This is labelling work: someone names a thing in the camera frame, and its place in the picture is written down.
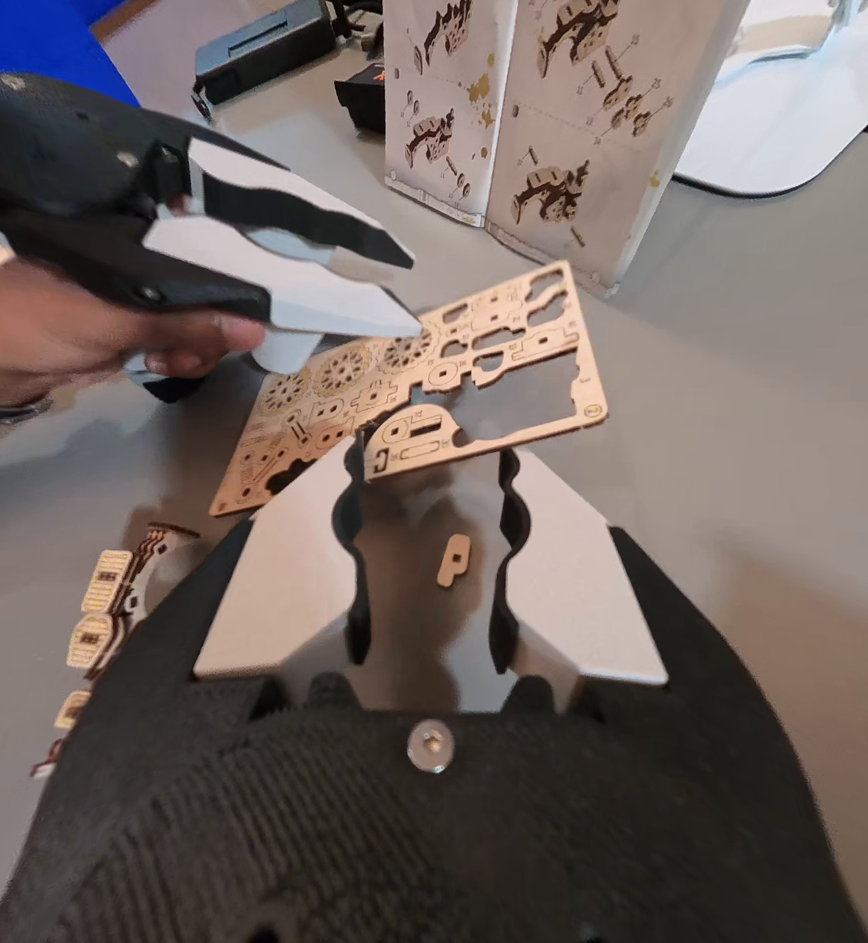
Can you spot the folded puzzle instruction sheet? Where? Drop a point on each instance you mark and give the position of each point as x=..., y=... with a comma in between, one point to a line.
x=626, y=222

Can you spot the dark wristband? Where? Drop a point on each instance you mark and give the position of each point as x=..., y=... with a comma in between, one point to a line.
x=6, y=409

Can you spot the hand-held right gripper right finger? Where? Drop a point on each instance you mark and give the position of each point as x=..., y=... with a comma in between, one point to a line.
x=575, y=589

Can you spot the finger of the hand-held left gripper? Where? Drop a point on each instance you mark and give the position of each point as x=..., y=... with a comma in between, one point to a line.
x=272, y=181
x=316, y=302

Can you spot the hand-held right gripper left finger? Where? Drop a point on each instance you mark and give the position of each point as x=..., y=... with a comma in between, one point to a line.
x=280, y=589

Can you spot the white metal stand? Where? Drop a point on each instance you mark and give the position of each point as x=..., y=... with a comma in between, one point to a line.
x=774, y=133

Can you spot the blue chair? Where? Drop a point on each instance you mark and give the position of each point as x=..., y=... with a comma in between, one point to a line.
x=28, y=36

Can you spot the small wooden puzzle piece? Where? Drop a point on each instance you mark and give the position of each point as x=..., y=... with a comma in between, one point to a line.
x=452, y=564

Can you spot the person's left hand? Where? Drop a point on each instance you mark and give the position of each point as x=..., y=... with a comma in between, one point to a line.
x=50, y=339

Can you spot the laser-cut wooden puzzle sheet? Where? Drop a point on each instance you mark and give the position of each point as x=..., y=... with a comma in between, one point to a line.
x=297, y=441

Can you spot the grey desk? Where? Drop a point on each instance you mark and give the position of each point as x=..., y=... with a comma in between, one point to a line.
x=736, y=368

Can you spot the black power adapter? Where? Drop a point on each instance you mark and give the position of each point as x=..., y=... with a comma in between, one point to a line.
x=272, y=45

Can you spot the partly assembled wooden model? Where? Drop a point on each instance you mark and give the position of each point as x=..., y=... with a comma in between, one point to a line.
x=110, y=582

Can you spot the black box with orange mark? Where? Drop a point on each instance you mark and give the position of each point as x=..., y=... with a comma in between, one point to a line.
x=360, y=102

